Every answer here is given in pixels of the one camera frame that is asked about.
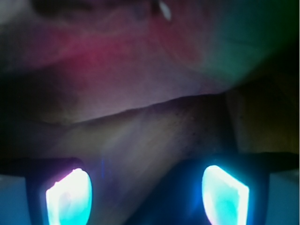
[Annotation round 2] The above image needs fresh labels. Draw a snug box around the brown paper bag liner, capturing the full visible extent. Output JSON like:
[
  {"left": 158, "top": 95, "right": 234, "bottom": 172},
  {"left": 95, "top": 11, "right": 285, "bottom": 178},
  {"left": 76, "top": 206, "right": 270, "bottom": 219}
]
[{"left": 0, "top": 0, "right": 300, "bottom": 225}]

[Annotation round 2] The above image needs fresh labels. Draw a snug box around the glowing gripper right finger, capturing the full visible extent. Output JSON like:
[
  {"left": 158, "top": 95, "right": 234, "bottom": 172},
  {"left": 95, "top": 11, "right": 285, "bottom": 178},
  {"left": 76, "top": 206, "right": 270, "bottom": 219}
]
[{"left": 182, "top": 152, "right": 300, "bottom": 225}]

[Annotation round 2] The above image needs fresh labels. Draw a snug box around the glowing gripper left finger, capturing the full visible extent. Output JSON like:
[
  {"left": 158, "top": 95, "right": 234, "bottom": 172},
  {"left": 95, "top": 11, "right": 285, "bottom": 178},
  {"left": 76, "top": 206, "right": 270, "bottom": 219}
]
[{"left": 0, "top": 157, "right": 92, "bottom": 225}]

